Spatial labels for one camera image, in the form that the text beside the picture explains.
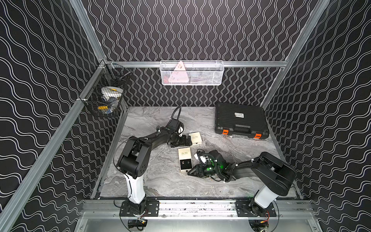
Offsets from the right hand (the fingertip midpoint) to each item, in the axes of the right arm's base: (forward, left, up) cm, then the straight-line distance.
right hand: (190, 174), depth 82 cm
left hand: (+20, +3, +2) cm, 21 cm away
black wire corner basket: (+33, +47, +31) cm, 65 cm away
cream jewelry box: (+25, -4, 0) cm, 25 cm away
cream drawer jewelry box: (+10, +3, -2) cm, 11 cm away
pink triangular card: (+50, +7, +32) cm, 60 cm away
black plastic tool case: (+41, -38, +1) cm, 55 cm away
